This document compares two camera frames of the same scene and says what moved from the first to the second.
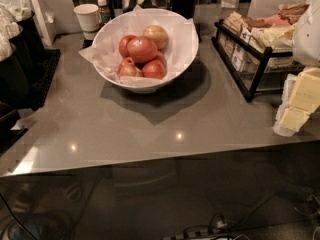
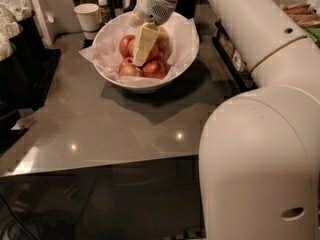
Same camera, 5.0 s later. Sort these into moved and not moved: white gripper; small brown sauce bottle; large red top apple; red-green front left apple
Moved: white gripper
Not moved: small brown sauce bottle; red-green front left apple; large red top apple
